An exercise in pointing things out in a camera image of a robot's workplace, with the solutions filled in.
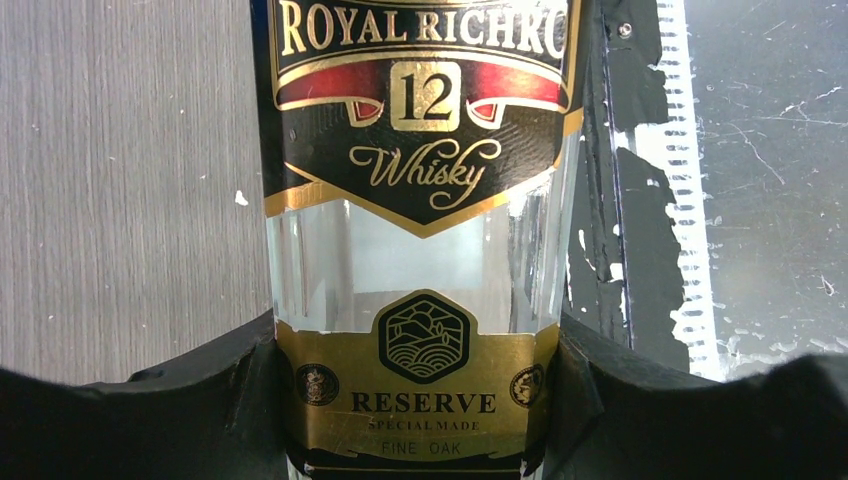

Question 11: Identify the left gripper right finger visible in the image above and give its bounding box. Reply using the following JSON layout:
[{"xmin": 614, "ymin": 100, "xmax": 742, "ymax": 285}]
[{"xmin": 544, "ymin": 317, "xmax": 847, "ymax": 479}]

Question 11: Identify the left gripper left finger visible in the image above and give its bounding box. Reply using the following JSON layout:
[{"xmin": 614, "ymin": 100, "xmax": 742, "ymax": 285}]
[{"xmin": 1, "ymin": 313, "xmax": 287, "ymax": 479}]

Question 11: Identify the white slotted cable duct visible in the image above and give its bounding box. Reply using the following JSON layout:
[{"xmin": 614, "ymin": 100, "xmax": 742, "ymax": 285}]
[{"xmin": 629, "ymin": 0, "xmax": 725, "ymax": 381}]

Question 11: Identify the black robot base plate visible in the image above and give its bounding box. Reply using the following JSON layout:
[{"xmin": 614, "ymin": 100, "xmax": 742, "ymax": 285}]
[{"xmin": 564, "ymin": 1, "xmax": 689, "ymax": 371}]

